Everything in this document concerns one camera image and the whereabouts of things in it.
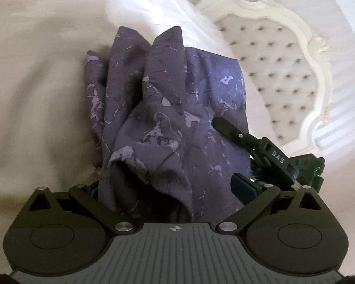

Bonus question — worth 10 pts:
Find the purple patterned hooded jacket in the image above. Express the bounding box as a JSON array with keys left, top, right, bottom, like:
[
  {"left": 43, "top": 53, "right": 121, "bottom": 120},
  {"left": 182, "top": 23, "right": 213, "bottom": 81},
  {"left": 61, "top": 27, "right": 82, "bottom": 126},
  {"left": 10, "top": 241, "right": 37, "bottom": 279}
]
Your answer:
[{"left": 83, "top": 26, "right": 253, "bottom": 224}]

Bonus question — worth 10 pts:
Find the bed with white bedspread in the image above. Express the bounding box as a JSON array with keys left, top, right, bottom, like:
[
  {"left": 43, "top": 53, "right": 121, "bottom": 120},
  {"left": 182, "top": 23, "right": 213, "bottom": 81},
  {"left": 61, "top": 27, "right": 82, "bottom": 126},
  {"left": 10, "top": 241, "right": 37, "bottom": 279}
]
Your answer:
[{"left": 0, "top": 0, "right": 355, "bottom": 273}]

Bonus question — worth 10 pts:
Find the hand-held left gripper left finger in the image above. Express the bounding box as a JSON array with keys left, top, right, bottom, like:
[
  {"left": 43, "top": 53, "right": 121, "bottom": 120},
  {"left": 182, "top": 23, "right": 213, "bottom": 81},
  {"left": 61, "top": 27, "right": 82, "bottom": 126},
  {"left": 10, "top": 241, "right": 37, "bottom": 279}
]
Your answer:
[{"left": 28, "top": 183, "right": 137, "bottom": 235}]

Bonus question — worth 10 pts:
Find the cream tufted headboard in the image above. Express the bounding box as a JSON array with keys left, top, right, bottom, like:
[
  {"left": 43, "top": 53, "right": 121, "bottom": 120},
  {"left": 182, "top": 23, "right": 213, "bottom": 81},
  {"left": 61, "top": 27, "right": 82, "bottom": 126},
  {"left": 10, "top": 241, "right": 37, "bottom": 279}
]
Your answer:
[{"left": 195, "top": 0, "right": 334, "bottom": 155}]

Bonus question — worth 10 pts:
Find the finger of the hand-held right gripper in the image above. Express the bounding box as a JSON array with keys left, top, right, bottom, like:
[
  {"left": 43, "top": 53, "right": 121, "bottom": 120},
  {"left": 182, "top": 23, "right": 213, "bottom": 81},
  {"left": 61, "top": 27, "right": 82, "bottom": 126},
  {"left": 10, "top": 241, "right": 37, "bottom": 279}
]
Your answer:
[{"left": 213, "top": 117, "right": 266, "bottom": 157}]

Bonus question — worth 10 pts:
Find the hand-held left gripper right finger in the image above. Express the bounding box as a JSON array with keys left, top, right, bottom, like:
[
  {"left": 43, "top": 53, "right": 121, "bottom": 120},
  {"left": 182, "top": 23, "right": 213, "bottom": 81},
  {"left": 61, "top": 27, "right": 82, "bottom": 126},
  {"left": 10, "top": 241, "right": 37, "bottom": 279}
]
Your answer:
[{"left": 215, "top": 173, "right": 329, "bottom": 235}]

